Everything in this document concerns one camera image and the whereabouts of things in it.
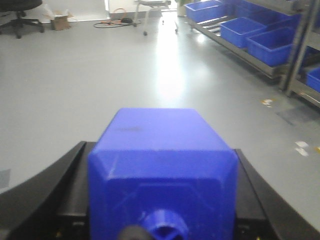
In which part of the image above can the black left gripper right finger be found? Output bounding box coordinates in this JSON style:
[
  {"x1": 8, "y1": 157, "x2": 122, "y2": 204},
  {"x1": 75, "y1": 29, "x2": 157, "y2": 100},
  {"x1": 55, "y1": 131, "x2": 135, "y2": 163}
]
[{"x1": 234, "y1": 149, "x2": 320, "y2": 240}]

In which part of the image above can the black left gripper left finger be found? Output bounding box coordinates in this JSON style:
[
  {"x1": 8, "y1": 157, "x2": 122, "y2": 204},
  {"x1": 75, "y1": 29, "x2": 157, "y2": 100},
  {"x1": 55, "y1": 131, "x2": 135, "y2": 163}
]
[{"x1": 0, "y1": 141, "x2": 95, "y2": 240}]

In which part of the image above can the blue bottle-shaped part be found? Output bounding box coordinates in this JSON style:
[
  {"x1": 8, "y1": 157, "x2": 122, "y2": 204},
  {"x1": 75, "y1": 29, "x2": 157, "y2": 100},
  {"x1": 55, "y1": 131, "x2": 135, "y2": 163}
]
[{"x1": 87, "y1": 108, "x2": 239, "y2": 240}]

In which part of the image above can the steel shelf rack far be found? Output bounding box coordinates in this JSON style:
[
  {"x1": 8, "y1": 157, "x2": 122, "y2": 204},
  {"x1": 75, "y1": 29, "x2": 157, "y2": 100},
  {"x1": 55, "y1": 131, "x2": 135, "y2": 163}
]
[{"x1": 185, "y1": 0, "x2": 316, "y2": 90}]

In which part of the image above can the steel shelf rack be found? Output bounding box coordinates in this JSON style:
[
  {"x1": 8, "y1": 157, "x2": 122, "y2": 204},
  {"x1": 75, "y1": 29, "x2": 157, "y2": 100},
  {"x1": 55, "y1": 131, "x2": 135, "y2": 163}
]
[
  {"x1": 185, "y1": 0, "x2": 316, "y2": 90},
  {"x1": 284, "y1": 0, "x2": 320, "y2": 107}
]

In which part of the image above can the steel shelf rack middle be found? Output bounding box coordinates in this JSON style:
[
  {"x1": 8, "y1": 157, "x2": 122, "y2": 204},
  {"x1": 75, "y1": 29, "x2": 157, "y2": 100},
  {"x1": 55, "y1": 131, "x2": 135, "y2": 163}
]
[{"x1": 284, "y1": 0, "x2": 320, "y2": 107}]

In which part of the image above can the cardboard box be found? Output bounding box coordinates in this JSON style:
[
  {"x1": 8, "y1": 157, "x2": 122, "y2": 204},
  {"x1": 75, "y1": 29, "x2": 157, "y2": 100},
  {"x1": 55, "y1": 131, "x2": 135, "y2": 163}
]
[{"x1": 43, "y1": 10, "x2": 74, "y2": 31}]

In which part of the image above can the black office chair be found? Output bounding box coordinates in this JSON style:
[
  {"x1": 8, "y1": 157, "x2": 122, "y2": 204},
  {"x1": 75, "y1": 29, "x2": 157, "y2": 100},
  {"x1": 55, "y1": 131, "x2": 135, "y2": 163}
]
[{"x1": 0, "y1": 0, "x2": 45, "y2": 39}]

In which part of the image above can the coiled cable on floor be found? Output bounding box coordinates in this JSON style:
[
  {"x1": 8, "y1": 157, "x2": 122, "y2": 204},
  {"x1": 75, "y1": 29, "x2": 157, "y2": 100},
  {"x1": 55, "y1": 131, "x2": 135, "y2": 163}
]
[{"x1": 93, "y1": 7, "x2": 141, "y2": 29}]

